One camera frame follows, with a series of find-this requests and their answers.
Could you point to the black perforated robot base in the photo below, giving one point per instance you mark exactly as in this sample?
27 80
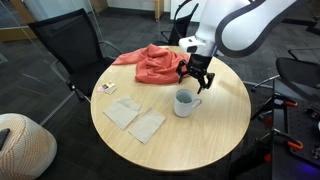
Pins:
295 156

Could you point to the brown paper napkin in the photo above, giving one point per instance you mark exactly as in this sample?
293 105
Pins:
147 125
122 111

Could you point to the orange-red cloth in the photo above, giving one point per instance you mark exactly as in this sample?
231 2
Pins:
154 65

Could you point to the round wooden table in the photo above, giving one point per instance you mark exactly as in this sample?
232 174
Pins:
208 134

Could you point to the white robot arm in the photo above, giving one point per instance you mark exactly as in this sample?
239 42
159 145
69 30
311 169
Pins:
235 28

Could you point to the white ceramic mug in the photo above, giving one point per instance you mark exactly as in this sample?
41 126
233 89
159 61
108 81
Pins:
185 102

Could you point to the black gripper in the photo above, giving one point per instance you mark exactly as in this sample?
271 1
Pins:
197 68

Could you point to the white woven pouf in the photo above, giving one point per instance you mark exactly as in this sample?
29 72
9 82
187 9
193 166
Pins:
28 150

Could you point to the black mesh office chair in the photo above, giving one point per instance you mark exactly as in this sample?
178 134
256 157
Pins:
72 40

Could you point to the black chair at right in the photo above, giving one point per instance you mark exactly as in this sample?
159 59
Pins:
295 70

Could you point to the orange-handled black clamp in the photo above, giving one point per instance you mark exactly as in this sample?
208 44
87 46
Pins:
260 152
277 100

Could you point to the black office chair far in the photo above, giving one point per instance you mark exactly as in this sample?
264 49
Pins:
179 29

